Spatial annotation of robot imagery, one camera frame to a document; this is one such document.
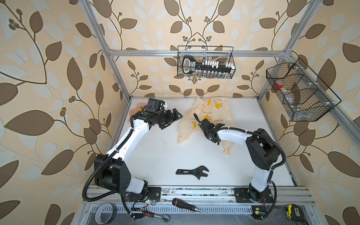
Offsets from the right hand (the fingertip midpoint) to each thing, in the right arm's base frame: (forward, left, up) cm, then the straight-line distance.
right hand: (218, 131), depth 95 cm
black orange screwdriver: (-40, +27, -1) cm, 48 cm away
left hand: (-1, +28, +19) cm, 34 cm away
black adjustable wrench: (-25, +16, -5) cm, 30 cm away
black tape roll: (-43, +65, -4) cm, 78 cm away
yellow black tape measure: (-46, -29, -2) cm, 54 cm away
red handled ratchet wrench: (-46, +33, -2) cm, 57 cm away
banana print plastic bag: (+16, -2, +4) cm, 17 cm away
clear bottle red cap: (+5, -39, +25) cm, 46 cm away
